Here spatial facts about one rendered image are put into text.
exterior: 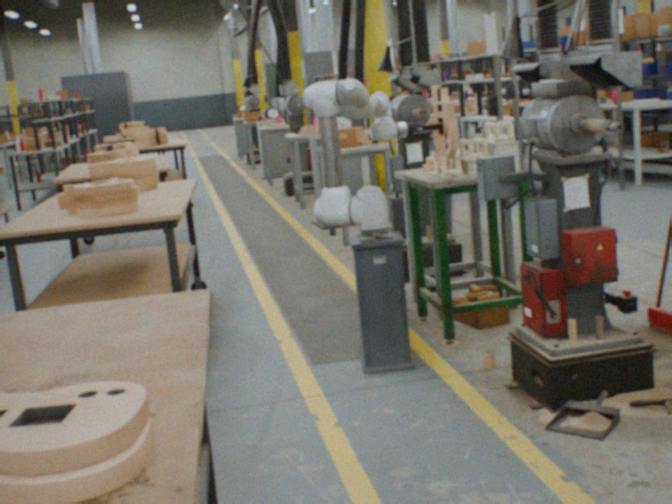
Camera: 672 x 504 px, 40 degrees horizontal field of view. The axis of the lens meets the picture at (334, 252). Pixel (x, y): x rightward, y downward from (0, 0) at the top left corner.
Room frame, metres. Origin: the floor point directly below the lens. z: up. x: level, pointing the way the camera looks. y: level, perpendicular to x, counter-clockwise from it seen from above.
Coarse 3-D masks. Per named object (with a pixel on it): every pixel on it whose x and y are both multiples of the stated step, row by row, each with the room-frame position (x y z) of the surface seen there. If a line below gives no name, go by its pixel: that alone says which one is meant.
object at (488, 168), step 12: (492, 156) 4.27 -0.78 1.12; (504, 156) 4.23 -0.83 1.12; (480, 168) 4.24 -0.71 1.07; (492, 168) 4.22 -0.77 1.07; (504, 168) 4.23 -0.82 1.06; (480, 180) 4.25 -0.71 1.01; (492, 180) 4.22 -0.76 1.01; (480, 192) 4.26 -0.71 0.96; (492, 192) 4.22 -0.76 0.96; (504, 192) 4.22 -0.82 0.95; (516, 192) 4.24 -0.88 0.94; (528, 192) 4.14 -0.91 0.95; (504, 204) 4.27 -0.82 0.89
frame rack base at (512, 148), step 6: (480, 144) 5.42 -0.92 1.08; (492, 144) 5.20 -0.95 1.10; (498, 144) 5.18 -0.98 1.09; (504, 144) 5.18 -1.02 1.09; (510, 144) 5.19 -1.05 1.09; (516, 144) 5.19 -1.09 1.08; (480, 150) 5.42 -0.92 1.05; (492, 150) 5.21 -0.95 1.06; (498, 150) 5.18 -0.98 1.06; (504, 150) 5.18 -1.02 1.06; (510, 150) 5.19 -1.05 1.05; (516, 150) 5.19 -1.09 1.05; (516, 156) 5.19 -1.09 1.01; (516, 162) 5.19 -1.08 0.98; (516, 168) 5.19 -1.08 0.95
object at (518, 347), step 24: (528, 360) 4.08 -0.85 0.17; (552, 360) 3.82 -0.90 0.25; (576, 360) 3.84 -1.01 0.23; (600, 360) 3.84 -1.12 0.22; (624, 360) 3.88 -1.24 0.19; (648, 360) 3.90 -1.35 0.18; (504, 384) 4.24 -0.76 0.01; (528, 384) 4.10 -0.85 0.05; (552, 384) 3.82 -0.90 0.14; (576, 384) 3.84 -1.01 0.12; (600, 384) 3.86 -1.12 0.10; (624, 384) 3.88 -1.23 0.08; (648, 384) 3.90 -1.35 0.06; (552, 408) 3.83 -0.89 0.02
